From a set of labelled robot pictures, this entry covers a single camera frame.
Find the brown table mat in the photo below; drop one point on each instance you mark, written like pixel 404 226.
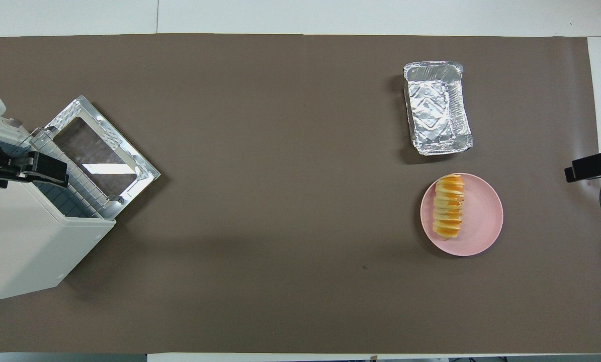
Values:
pixel 280 201

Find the glass oven door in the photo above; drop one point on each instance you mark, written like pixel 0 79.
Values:
pixel 104 146

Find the aluminium foil tray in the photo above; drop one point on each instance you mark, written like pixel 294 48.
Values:
pixel 431 110

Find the pink round plate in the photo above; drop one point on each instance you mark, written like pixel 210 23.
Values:
pixel 481 216

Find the sliced orange glazed bread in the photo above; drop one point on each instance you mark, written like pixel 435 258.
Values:
pixel 448 211

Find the white toaster oven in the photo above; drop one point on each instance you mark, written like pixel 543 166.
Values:
pixel 18 241

